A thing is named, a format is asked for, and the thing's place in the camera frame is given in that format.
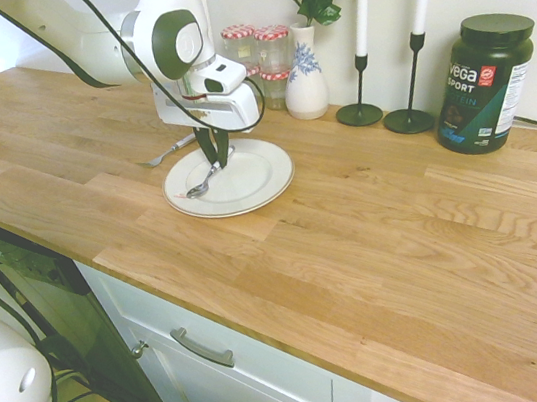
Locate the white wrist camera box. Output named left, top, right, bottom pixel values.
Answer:
left=191, top=51, right=252, bottom=100

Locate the white drawer with metal handle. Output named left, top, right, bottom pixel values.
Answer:
left=74, top=213, right=411, bottom=402

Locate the white handled metal fork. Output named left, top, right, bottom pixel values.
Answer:
left=133, top=135, right=199, bottom=171

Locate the silver drawer handle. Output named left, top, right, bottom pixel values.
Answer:
left=168, top=319, right=237, bottom=377

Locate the white vase blue floral print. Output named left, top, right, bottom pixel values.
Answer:
left=273, top=20, right=334, bottom=124

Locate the black Vega protein tub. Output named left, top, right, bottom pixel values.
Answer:
left=419, top=7, right=537, bottom=161

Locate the white plate with gold rim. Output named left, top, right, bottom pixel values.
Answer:
left=156, top=129, right=302, bottom=227

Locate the tall black candle holder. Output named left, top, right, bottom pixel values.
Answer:
left=370, top=29, right=440, bottom=139

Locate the glass jar red checkered lid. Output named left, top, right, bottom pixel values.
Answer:
left=259, top=68, right=297, bottom=113
left=243, top=62, right=269, bottom=109
left=219, top=21, right=262, bottom=75
left=251, top=22, right=296, bottom=77

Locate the black dishwasher front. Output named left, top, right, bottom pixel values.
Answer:
left=0, top=176, right=178, bottom=402

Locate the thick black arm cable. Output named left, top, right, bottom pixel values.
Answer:
left=0, top=0, right=124, bottom=106

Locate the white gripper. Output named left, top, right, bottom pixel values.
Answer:
left=151, top=67, right=268, bottom=177

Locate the silver cabinet knob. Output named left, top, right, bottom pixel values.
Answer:
left=128, top=338, right=151, bottom=360

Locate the white handled metal spoon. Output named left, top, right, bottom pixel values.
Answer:
left=178, top=144, right=244, bottom=201

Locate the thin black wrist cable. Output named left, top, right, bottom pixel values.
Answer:
left=71, top=0, right=271, bottom=154

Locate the medium black candle holder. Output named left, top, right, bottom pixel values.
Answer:
left=326, top=50, right=385, bottom=131

